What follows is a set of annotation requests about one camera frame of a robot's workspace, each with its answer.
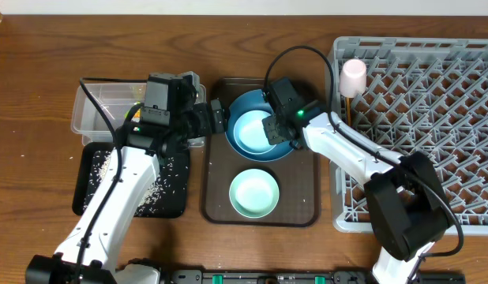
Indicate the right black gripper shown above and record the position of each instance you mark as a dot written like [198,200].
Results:
[275,138]

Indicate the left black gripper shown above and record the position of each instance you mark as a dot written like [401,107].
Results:
[208,126]

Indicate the wooden chopstick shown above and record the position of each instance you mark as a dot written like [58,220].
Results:
[348,110]

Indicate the white rice pile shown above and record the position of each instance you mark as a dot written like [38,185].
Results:
[157,185]

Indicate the pink cup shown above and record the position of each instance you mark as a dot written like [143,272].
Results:
[353,78]

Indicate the mint green bowl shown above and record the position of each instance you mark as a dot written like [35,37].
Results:
[254,193]

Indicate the yellow green snack wrapper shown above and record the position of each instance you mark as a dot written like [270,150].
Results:
[133,111]

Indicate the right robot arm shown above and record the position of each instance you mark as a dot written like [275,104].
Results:
[408,209]

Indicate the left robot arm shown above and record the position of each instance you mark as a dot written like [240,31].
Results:
[153,139]

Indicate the clear plastic waste bin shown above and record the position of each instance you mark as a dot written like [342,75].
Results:
[115,100]

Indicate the black waste tray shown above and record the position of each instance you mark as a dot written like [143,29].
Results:
[177,185]

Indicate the grey dishwasher rack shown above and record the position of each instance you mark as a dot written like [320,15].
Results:
[428,95]

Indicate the dark blue plate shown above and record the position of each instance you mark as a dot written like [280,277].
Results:
[253,100]

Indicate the light blue bowl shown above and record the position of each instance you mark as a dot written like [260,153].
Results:
[249,132]

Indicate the brown serving tray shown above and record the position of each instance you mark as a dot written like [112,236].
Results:
[296,172]

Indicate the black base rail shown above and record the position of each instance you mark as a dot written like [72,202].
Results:
[192,276]

